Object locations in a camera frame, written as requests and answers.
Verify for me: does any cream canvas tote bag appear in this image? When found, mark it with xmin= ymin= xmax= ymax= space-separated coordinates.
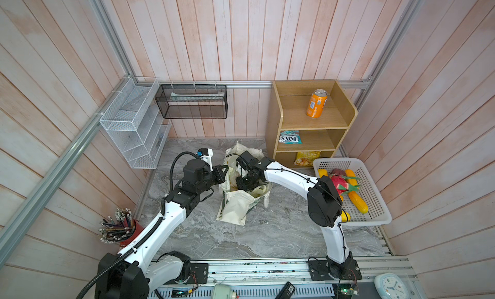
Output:
xmin=216 ymin=142 xmax=273 ymax=225

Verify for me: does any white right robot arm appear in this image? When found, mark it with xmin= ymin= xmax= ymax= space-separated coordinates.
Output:
xmin=236 ymin=151 xmax=362 ymax=280

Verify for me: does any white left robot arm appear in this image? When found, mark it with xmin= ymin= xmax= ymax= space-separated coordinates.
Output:
xmin=77 ymin=148 xmax=228 ymax=298

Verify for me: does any Fox's candy bag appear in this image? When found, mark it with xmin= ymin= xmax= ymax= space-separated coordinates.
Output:
xmin=278 ymin=130 xmax=302 ymax=145

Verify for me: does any yellow chips bag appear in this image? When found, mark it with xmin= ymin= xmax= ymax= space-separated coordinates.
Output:
xmin=294 ymin=151 xmax=321 ymax=167

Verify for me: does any orange round fruit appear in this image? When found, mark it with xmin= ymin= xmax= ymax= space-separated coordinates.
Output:
xmin=318 ymin=169 xmax=329 ymax=178

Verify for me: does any wooden three-tier shelf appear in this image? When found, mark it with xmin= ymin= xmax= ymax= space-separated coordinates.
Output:
xmin=265 ymin=80 xmax=358 ymax=167

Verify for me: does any dark purple round fruit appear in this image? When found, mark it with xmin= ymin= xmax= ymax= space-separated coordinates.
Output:
xmin=331 ymin=168 xmax=346 ymax=176

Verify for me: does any pink dragon fruit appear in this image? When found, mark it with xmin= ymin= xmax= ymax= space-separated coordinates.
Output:
xmin=330 ymin=175 xmax=360 ymax=195

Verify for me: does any yellow toy mango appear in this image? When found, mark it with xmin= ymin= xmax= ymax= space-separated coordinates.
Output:
xmin=341 ymin=211 xmax=351 ymax=223

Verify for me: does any orange soda can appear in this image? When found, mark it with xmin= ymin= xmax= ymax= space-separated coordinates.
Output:
xmin=306 ymin=89 xmax=329 ymax=118

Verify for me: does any red pen cup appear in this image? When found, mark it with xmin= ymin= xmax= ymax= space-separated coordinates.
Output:
xmin=99 ymin=208 xmax=144 ymax=247

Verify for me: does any white round object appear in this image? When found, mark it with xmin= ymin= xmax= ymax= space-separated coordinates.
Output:
xmin=211 ymin=284 xmax=238 ymax=299

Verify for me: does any black handheld device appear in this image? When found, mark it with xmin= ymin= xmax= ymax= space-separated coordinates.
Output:
xmin=275 ymin=282 xmax=296 ymax=299

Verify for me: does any white plastic basket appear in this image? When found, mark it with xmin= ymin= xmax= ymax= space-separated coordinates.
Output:
xmin=313 ymin=158 xmax=392 ymax=227

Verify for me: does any white analog clock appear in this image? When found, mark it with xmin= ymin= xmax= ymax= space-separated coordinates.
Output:
xmin=374 ymin=273 xmax=410 ymax=299

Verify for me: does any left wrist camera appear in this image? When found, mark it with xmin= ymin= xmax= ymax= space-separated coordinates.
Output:
xmin=197 ymin=148 xmax=213 ymax=170

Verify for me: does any black mesh wall basket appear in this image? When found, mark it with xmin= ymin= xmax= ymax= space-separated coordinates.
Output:
xmin=155 ymin=84 xmax=228 ymax=119

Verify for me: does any white wire mesh rack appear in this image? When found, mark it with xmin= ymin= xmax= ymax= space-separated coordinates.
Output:
xmin=100 ymin=77 xmax=171 ymax=169

